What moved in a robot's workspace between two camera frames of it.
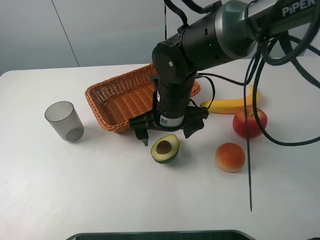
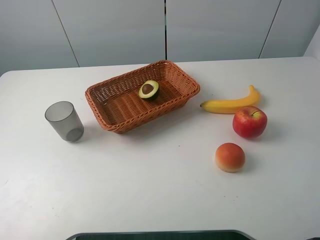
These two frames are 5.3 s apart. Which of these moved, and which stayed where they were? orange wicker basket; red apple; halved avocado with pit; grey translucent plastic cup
Moved: halved avocado with pit
Stayed: orange wicker basket; red apple; grey translucent plastic cup
